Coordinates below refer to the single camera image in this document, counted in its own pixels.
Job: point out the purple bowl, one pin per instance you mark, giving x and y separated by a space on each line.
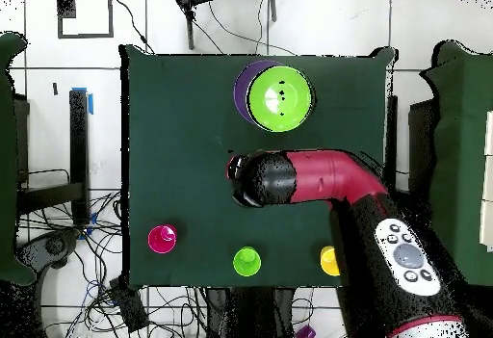
240 91

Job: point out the green bowl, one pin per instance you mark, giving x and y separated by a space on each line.
280 99

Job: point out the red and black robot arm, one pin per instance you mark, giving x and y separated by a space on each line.
366 218

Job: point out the dark green table cloth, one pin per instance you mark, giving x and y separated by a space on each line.
192 199

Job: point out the green cup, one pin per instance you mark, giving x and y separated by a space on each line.
246 261

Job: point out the red cup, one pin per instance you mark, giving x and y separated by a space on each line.
162 239

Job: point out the yellow orange cup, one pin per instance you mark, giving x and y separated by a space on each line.
329 261

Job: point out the black bench with blue tape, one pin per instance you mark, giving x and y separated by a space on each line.
79 141

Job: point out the black floor box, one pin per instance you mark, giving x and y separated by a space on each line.
129 305

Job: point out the purple cup on floor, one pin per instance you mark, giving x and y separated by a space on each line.
306 333

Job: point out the green cloth side table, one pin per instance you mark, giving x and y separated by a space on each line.
7 161
462 161

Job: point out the white boxes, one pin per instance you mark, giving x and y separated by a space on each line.
488 199

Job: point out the black camera stand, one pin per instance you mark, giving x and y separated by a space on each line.
189 26

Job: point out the grey square floor frame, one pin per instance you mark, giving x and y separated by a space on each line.
65 6

